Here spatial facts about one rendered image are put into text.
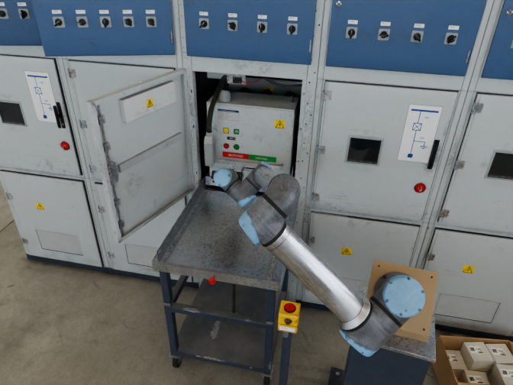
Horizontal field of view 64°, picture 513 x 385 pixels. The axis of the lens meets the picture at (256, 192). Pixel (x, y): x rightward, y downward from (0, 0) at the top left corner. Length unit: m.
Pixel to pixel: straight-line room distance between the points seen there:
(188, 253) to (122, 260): 1.16
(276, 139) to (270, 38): 0.55
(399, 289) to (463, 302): 1.32
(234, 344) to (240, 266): 0.68
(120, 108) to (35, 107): 0.90
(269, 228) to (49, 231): 2.24
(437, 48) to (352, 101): 0.43
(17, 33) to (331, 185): 1.87
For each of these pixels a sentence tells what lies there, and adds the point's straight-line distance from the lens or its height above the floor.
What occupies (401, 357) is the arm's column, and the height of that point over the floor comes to 0.70.
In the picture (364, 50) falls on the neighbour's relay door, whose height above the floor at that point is 1.73.
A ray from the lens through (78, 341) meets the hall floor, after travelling 2.97.
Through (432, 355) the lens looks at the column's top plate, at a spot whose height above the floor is 0.75.
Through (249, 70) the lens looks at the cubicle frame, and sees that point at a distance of 2.18.
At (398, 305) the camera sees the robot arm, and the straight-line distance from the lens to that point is 1.63.
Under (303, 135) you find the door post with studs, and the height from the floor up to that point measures 1.27.
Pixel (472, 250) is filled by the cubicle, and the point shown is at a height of 0.69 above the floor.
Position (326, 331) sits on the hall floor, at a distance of 2.87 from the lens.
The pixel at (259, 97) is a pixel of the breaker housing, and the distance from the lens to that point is 2.43.
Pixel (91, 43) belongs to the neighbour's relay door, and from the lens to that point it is 2.30.
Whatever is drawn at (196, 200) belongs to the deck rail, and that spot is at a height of 0.85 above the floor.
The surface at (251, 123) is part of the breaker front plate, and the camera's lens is 2.32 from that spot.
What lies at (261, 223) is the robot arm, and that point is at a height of 1.36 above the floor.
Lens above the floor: 2.18
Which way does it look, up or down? 32 degrees down
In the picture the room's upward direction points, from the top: 1 degrees clockwise
